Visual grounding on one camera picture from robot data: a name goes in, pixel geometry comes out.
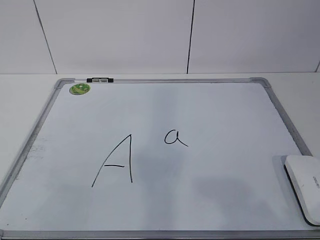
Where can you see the white whiteboard eraser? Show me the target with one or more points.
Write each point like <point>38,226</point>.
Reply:
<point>304,174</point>

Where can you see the black board hanging clip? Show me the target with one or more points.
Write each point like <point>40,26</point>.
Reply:
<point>100,80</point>

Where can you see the white board with aluminium frame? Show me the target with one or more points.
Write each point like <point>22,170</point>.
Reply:
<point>157,159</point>

